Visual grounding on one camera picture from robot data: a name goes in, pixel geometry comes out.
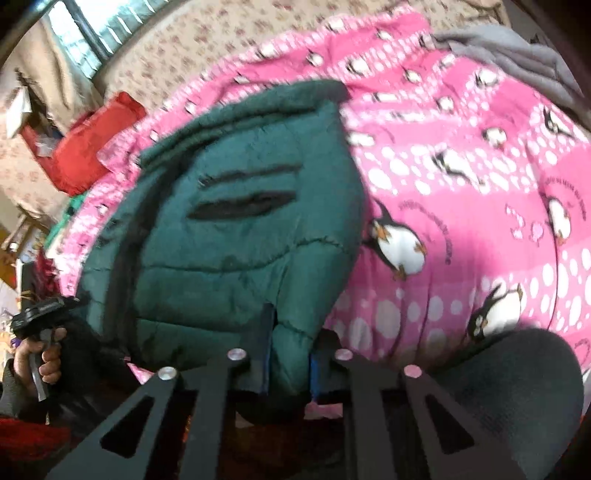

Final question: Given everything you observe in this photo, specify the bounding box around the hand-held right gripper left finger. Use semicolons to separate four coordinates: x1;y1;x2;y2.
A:
45;307;276;480

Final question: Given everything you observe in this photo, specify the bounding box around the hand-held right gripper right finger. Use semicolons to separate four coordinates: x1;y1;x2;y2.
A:
308;348;527;480

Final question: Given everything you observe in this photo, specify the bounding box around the dark green puffer jacket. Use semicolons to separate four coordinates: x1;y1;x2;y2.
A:
76;79;370;416

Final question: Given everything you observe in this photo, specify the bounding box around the person's left forearm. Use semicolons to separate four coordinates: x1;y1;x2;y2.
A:
0;357;40;418

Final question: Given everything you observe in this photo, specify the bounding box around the person's left hand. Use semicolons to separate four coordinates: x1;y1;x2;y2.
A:
13;340;64;394

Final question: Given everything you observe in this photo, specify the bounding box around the dark red cloth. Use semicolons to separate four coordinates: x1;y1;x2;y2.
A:
34;254;63;298

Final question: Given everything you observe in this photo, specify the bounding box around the bright green cloth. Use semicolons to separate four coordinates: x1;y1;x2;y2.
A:
45;193;89;247

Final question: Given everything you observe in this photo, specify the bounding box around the red knit cloth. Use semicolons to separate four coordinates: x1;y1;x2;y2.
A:
0;413;72;462

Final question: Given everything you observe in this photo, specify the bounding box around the red ruffled cushion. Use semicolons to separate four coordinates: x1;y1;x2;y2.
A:
54;91;147;195

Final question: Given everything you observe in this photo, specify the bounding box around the white paper bag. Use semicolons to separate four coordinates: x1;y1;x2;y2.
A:
4;87;34;139

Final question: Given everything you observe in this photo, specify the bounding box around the pink penguin print blanket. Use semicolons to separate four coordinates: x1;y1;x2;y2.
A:
58;4;591;418

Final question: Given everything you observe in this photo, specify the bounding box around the beige curtain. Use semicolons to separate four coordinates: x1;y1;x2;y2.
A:
0;21;105;139

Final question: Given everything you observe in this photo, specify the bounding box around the dark framed window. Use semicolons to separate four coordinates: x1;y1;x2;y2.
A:
45;0;185;80

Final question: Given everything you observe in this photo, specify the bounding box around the floral bed sheet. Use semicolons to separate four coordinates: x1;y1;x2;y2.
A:
92;0;511;109

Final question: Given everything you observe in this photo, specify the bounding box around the grey garment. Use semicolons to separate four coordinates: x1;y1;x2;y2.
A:
431;23;591;118

